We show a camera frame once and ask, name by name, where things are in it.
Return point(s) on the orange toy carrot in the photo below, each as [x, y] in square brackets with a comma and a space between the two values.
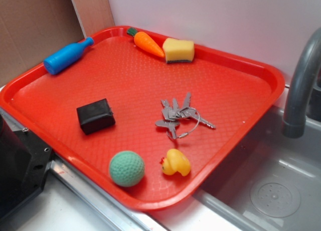
[145, 42]

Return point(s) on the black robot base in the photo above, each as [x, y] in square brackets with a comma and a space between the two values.
[25, 161]

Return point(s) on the red plastic tray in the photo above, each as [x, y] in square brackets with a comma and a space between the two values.
[229, 91]

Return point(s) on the grey bunch of keys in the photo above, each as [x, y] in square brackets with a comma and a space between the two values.
[173, 114]

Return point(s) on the yellow rubber duck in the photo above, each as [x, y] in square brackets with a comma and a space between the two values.
[175, 161]

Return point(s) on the yellow sponge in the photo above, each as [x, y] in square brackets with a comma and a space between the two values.
[177, 51]

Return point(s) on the black rectangular block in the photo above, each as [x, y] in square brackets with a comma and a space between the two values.
[95, 116]

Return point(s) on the green golf ball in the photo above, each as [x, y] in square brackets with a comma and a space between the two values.
[126, 169]

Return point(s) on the blue plastic toy bottle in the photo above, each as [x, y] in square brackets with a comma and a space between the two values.
[66, 56]

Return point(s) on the grey sink basin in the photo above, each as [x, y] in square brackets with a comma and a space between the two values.
[268, 181]

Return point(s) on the grey sink faucet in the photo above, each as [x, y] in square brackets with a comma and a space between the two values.
[303, 98]

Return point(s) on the brown cardboard panel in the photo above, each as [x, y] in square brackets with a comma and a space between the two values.
[34, 29]

